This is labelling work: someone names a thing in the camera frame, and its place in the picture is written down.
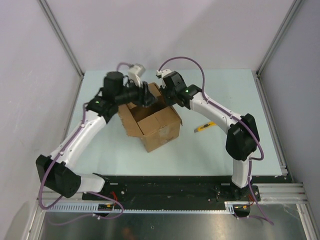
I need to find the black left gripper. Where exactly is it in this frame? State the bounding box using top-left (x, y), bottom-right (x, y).
top-left (114, 76), bottom-right (157, 108)

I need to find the brown cardboard express box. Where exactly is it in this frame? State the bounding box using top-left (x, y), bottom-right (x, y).
top-left (118, 82), bottom-right (183, 153)

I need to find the yellow utility knife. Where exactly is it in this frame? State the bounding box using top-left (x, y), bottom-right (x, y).
top-left (194, 121), bottom-right (217, 133)

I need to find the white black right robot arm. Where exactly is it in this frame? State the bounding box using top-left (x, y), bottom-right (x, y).
top-left (156, 69), bottom-right (260, 201)

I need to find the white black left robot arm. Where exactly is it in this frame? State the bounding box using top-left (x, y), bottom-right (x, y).
top-left (35, 65), bottom-right (156, 200)

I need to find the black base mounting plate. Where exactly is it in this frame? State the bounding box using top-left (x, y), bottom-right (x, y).
top-left (82, 175), bottom-right (261, 202)

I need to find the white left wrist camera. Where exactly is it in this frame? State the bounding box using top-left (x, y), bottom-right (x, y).
top-left (127, 64), bottom-right (146, 87)

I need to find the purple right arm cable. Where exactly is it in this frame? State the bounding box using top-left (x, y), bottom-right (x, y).
top-left (158, 56), bottom-right (275, 225)

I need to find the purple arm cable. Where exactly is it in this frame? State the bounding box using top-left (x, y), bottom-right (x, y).
top-left (158, 56), bottom-right (275, 225)
top-left (38, 61), bottom-right (131, 225)

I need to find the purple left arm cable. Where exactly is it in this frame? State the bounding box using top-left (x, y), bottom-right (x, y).
top-left (38, 61), bottom-right (131, 225)

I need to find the grey slotted cable duct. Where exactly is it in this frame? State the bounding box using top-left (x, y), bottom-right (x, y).
top-left (47, 202), bottom-right (234, 215)

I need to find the left aluminium frame post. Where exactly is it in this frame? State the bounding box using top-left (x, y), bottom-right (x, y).
top-left (37, 0), bottom-right (84, 78)

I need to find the aluminium frame post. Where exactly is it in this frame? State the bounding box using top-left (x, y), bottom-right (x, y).
top-left (37, 0), bottom-right (84, 78)
top-left (255, 0), bottom-right (305, 76)

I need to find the aluminium frame rail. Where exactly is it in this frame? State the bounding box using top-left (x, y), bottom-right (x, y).
top-left (252, 71), bottom-right (320, 240)

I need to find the right aluminium frame post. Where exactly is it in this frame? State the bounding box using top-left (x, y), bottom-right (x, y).
top-left (255, 0), bottom-right (305, 76)

